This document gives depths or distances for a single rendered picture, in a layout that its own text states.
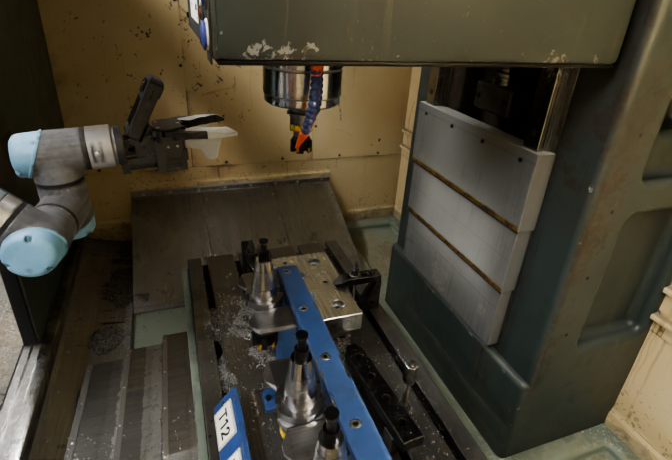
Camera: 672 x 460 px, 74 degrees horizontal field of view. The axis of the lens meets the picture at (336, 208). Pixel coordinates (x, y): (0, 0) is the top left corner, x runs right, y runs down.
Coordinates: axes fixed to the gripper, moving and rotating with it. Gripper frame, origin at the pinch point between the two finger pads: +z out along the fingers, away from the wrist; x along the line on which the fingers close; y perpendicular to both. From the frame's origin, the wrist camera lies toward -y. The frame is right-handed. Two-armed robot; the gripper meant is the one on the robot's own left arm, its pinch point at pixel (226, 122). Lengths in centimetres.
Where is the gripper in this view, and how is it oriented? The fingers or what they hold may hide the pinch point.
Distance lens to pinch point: 90.3
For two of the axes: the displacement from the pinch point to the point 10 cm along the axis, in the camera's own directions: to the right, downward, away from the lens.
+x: 4.4, 4.2, -7.9
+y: -0.3, 8.9, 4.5
